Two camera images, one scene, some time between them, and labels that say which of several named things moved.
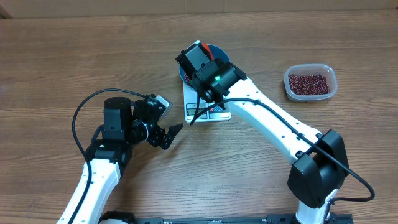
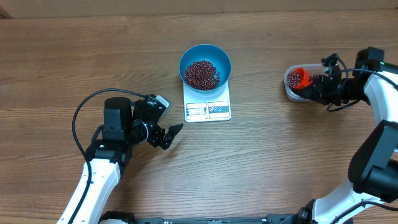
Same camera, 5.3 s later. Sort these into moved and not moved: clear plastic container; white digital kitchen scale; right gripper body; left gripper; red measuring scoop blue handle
Moved: red measuring scoop blue handle; right gripper body
Not moved: white digital kitchen scale; left gripper; clear plastic container
